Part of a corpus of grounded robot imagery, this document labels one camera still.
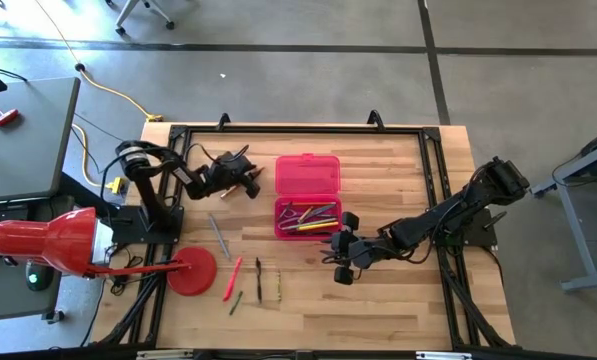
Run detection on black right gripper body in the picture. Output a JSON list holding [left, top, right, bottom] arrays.
[[342, 230, 387, 269]]

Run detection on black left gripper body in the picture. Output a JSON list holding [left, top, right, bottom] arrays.
[[197, 152, 252, 194]]

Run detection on yellow pencil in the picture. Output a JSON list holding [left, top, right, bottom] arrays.
[[297, 221, 340, 233]]

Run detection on grey pink handled scissors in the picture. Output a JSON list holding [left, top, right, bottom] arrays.
[[277, 201, 338, 232]]

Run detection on pink plastic supply box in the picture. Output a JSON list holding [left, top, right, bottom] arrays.
[[272, 153, 343, 242]]

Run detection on grey pen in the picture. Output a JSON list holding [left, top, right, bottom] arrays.
[[208, 214, 232, 261]]

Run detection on red pen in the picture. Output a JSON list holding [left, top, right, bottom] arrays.
[[222, 256, 243, 302]]

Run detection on brown pen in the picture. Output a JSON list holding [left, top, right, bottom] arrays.
[[220, 167, 266, 200]]

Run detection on black grip clear pen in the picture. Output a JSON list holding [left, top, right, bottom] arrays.
[[255, 257, 264, 305]]

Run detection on green pencil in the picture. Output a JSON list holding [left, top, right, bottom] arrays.
[[228, 290, 244, 317]]

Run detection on red desk lamp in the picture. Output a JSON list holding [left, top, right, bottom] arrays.
[[0, 207, 218, 297]]

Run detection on office chair wheel base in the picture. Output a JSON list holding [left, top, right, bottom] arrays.
[[105, 0, 175, 36]]

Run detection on grey computer desk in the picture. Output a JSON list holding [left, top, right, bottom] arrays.
[[0, 77, 82, 324]]

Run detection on grey metal table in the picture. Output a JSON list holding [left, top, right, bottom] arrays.
[[530, 127, 597, 294]]

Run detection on black computer mouse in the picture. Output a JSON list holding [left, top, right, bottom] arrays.
[[25, 260, 55, 293]]

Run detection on black aluminium table frame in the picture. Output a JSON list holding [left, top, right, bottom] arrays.
[[127, 123, 514, 350]]

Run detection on yellow extension cable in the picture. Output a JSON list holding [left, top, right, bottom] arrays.
[[32, 0, 164, 196]]

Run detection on silver frame bracket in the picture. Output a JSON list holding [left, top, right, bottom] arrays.
[[136, 349, 194, 360], [416, 351, 473, 360]]

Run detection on red handled hex key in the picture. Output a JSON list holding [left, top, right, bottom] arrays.
[[0, 101, 20, 127]]

